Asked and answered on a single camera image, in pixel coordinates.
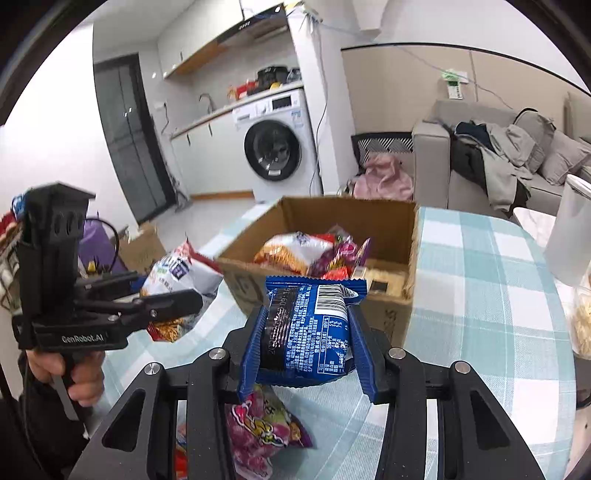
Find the white front-load washing machine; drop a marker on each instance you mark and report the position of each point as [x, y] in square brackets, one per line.
[279, 146]

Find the brown cardboard box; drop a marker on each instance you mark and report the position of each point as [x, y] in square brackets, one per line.
[390, 269]

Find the blue cookie packet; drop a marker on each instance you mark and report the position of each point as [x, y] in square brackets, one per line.
[306, 340]

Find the clear bag of chips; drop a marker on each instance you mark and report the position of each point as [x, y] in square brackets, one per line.
[581, 321]

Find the person's left hand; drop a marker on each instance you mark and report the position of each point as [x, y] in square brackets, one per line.
[87, 375]

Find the orange white noodle snack bag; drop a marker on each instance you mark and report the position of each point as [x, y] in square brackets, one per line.
[182, 269]

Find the teal plaid tablecloth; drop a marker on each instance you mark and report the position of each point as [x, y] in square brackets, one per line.
[482, 295]

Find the orange red snack bag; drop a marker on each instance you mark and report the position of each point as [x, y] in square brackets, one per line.
[180, 453]

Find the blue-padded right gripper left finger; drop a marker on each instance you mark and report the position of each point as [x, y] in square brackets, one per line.
[136, 439]

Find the purple plastic bag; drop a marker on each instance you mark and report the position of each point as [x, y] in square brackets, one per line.
[97, 252]

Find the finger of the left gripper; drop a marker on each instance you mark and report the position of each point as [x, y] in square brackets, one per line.
[137, 314]
[108, 287]

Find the purple grape candy bag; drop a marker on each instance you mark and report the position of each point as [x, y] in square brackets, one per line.
[259, 428]

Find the black patterned chair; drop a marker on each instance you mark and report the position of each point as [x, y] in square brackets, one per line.
[398, 143]

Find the dark glass door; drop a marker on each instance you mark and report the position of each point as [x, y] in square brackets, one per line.
[131, 137]

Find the small cardboard box on floor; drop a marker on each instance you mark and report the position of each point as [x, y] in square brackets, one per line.
[140, 248]

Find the pile of grey clothes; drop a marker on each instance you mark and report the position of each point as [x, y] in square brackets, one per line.
[495, 159]

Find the pink cloth bundle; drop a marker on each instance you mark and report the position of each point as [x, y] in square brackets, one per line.
[384, 178]

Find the red white snack bag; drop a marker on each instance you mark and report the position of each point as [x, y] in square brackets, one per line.
[292, 252]

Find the white kitchen counter cabinets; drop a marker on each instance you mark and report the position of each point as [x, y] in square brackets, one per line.
[209, 152]

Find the grey sofa cushion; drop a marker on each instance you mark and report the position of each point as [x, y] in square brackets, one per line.
[565, 156]

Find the black range hood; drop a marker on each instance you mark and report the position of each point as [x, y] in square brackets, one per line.
[256, 29]

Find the purple snack bag in box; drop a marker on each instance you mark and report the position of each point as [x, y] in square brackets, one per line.
[339, 262]

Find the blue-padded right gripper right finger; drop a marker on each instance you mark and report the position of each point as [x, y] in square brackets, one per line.
[477, 439]

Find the white cylindrical kettle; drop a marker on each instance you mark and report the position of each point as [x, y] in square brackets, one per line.
[567, 252]

